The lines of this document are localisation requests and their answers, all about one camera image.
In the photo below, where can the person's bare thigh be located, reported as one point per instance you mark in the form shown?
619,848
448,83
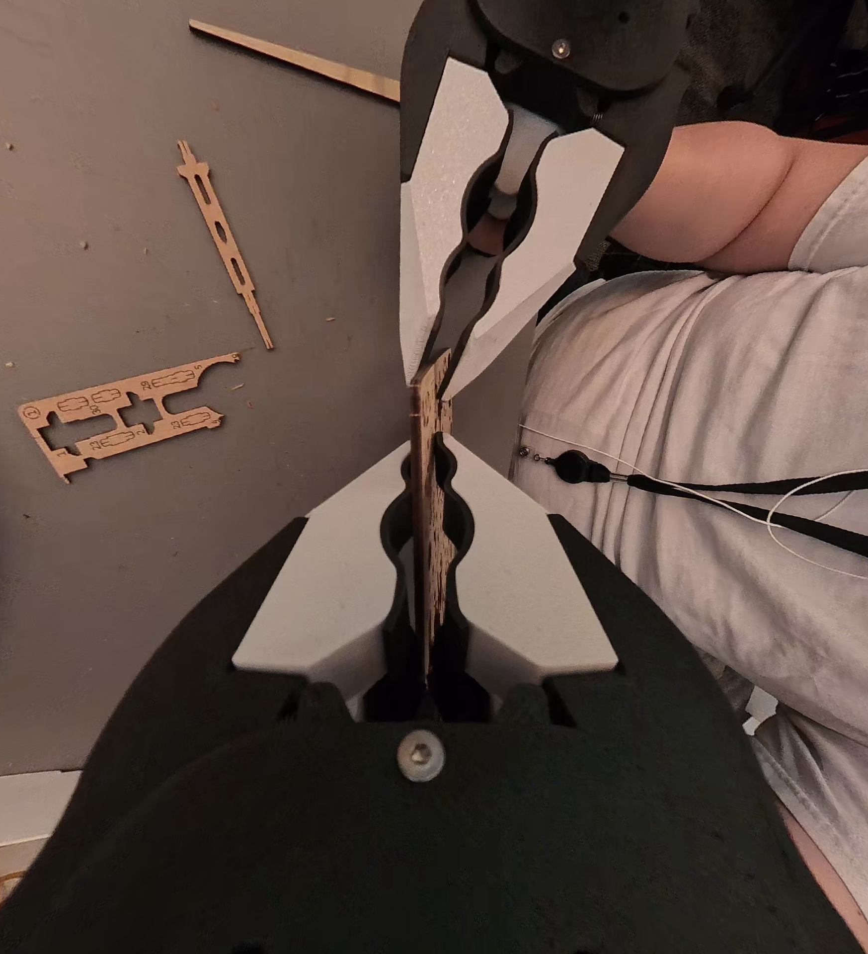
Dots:
821,894

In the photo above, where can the person's right hand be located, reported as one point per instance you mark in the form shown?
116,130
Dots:
495,232

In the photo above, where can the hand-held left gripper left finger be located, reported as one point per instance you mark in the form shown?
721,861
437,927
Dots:
307,604

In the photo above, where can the white t-shirt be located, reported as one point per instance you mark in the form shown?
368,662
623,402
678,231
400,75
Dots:
702,387

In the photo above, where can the white cardboard box tray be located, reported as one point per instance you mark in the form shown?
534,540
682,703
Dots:
9,809

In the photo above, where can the slim slotted wooden strip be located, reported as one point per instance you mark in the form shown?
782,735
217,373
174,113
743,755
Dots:
221,231

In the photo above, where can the person's right forearm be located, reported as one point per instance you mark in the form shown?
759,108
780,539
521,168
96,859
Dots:
732,201

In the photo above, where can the large wooden model parts sheet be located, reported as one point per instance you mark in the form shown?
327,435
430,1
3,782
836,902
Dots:
426,462

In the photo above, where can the small wooden numbered parts frame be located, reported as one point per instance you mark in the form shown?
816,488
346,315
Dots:
106,432

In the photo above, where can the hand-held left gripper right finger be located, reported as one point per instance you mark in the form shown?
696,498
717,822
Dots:
538,596

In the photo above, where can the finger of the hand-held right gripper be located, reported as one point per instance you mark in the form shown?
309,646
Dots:
441,149
568,209

